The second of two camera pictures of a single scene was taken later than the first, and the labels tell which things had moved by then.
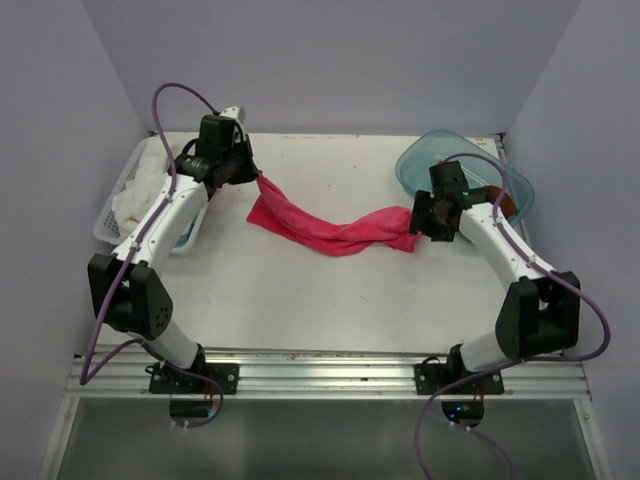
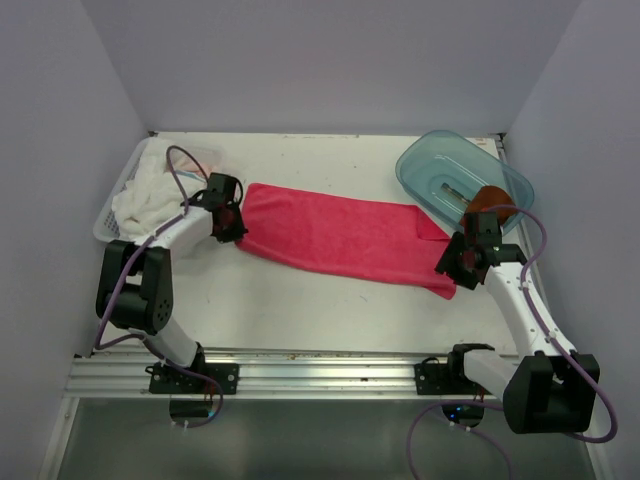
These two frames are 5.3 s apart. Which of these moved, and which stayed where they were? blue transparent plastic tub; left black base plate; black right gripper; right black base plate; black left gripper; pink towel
Moved: black left gripper; black right gripper; pink towel
Stayed: left black base plate; blue transparent plastic tub; right black base plate
